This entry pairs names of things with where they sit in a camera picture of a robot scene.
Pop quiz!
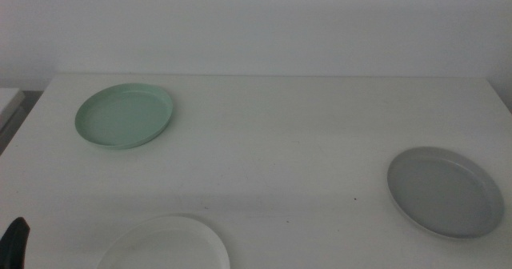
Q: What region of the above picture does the grey shallow bowl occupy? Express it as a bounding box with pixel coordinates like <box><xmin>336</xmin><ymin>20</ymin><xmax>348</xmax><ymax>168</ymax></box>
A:
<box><xmin>386</xmin><ymin>146</ymin><xmax>506</xmax><ymax>240</ymax></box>

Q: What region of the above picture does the white side furniture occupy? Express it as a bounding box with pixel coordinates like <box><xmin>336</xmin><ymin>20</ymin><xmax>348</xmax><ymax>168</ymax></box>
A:
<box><xmin>0</xmin><ymin>87</ymin><xmax>26</xmax><ymax>132</ymax></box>

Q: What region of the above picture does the white shallow bowl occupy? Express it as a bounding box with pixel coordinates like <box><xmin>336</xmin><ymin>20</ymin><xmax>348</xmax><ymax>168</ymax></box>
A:
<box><xmin>95</xmin><ymin>214</ymin><xmax>232</xmax><ymax>269</ymax></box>

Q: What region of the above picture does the pale green shallow bowl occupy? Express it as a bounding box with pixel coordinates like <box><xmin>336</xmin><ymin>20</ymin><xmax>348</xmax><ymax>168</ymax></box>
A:
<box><xmin>74</xmin><ymin>82</ymin><xmax>174</xmax><ymax>151</ymax></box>

